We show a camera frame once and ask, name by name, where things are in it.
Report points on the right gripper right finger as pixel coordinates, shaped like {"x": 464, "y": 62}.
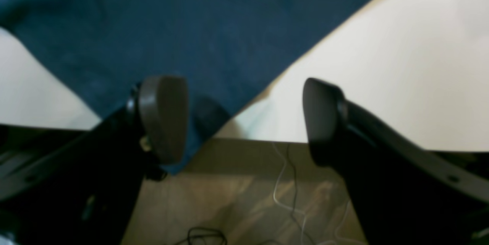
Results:
{"x": 403, "y": 194}

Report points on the dark blue T-shirt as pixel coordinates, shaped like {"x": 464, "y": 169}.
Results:
{"x": 228, "y": 51}

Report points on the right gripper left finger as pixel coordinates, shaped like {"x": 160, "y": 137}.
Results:
{"x": 71, "y": 187}

